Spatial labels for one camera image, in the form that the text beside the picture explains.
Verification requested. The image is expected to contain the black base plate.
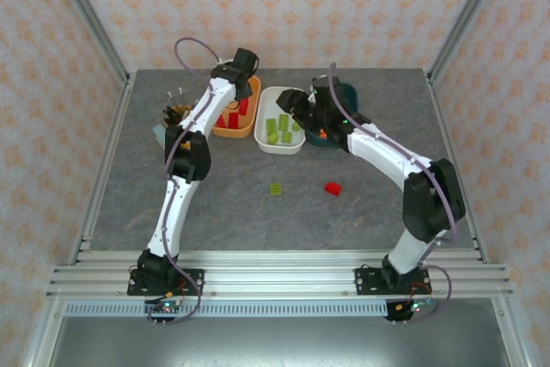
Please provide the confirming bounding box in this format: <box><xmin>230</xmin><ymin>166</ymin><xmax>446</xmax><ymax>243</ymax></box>
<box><xmin>353</xmin><ymin>266</ymin><xmax>431</xmax><ymax>297</ymax></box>
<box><xmin>126</xmin><ymin>266</ymin><xmax>205</xmax><ymax>297</ymax></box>

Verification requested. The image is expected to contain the grey slotted cable duct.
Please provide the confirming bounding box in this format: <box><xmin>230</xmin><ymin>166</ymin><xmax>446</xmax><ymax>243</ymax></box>
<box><xmin>64</xmin><ymin>302</ymin><xmax>393</xmax><ymax>319</ymax></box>

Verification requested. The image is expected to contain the aluminium front frame beam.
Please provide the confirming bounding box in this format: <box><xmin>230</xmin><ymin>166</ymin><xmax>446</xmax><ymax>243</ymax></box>
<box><xmin>44</xmin><ymin>249</ymin><xmax>516</xmax><ymax>300</ymax></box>

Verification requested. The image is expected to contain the aluminium corner post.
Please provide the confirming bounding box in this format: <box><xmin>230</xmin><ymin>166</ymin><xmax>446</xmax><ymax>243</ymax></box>
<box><xmin>428</xmin><ymin>0</ymin><xmax>511</xmax><ymax>81</ymax></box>
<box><xmin>44</xmin><ymin>0</ymin><xmax>131</xmax><ymax>85</ymax></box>

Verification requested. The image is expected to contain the controller circuit board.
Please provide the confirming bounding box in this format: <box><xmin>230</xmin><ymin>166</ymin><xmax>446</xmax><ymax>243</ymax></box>
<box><xmin>394</xmin><ymin>297</ymin><xmax>436</xmax><ymax>315</ymax></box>
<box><xmin>144</xmin><ymin>292</ymin><xmax>186</xmax><ymax>315</ymax></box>

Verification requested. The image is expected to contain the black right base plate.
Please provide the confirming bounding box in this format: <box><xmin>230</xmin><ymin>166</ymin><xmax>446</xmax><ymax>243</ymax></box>
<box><xmin>353</xmin><ymin>266</ymin><xmax>431</xmax><ymax>297</ymax></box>

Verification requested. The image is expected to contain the left controller circuit board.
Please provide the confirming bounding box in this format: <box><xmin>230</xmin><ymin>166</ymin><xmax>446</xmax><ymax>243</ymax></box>
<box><xmin>144</xmin><ymin>292</ymin><xmax>186</xmax><ymax>315</ymax></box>

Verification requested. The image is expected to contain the right controller circuit board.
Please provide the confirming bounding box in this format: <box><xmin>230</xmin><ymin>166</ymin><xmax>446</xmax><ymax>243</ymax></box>
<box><xmin>394</xmin><ymin>297</ymin><xmax>436</xmax><ymax>315</ymax></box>

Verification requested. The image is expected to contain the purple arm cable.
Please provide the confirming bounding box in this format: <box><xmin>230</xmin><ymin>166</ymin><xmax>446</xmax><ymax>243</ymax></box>
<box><xmin>145</xmin><ymin>36</ymin><xmax>231</xmax><ymax>329</ymax></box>
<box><xmin>327</xmin><ymin>61</ymin><xmax>460</xmax><ymax>326</ymax></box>

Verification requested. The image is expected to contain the teal plastic container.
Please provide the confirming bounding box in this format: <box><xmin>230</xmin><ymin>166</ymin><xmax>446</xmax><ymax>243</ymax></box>
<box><xmin>307</xmin><ymin>80</ymin><xmax>359</xmax><ymax>150</ymax></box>

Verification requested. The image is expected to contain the black tool cup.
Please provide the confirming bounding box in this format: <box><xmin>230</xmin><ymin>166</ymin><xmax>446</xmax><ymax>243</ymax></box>
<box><xmin>162</xmin><ymin>102</ymin><xmax>194</xmax><ymax>128</ymax></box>

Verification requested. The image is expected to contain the orange plastic container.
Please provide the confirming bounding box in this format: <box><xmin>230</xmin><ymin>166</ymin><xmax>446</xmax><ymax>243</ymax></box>
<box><xmin>211</xmin><ymin>75</ymin><xmax>263</xmax><ymax>139</ymax></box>

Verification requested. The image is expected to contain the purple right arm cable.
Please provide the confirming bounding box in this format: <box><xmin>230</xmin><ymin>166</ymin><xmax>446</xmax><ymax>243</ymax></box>
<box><xmin>327</xmin><ymin>61</ymin><xmax>460</xmax><ymax>326</ymax></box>

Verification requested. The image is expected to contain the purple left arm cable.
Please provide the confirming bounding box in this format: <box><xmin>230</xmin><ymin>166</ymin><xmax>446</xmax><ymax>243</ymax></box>
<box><xmin>145</xmin><ymin>36</ymin><xmax>231</xmax><ymax>329</ymax></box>

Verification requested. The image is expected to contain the white plastic container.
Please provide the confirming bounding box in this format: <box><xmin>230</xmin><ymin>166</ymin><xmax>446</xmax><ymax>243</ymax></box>
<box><xmin>254</xmin><ymin>85</ymin><xmax>308</xmax><ymax>156</ymax></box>

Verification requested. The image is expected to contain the aluminium side frame rail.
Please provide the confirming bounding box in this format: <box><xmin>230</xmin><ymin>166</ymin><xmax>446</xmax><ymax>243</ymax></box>
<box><xmin>424</xmin><ymin>69</ymin><xmax>492</xmax><ymax>264</ymax></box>
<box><xmin>67</xmin><ymin>69</ymin><xmax>138</xmax><ymax>266</ymax></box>

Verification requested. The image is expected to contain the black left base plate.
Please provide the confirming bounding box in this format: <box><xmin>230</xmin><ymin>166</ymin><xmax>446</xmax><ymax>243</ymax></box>
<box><xmin>126</xmin><ymin>266</ymin><xmax>205</xmax><ymax>297</ymax></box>

